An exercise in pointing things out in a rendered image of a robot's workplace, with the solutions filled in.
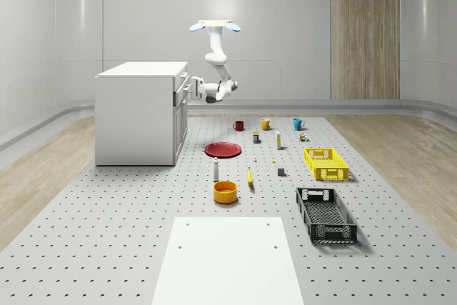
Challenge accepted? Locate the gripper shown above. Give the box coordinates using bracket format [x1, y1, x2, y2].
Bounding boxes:
[189, 76, 207, 101]

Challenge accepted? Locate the dark grey basket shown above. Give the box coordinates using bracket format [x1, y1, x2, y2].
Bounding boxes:
[295, 187, 358, 246]

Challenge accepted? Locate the yellow bowl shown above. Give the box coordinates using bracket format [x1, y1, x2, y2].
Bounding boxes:
[213, 180, 238, 205]

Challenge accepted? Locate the yellow basket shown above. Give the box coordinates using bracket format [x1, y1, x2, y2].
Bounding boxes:
[303, 147, 350, 181]

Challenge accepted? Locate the white cabinet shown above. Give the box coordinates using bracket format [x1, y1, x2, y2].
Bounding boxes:
[94, 61, 189, 167]

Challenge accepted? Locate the white board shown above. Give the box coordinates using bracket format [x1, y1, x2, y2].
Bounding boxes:
[151, 216, 306, 305]

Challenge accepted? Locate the red plate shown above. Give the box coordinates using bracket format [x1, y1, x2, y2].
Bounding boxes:
[204, 141, 243, 159]

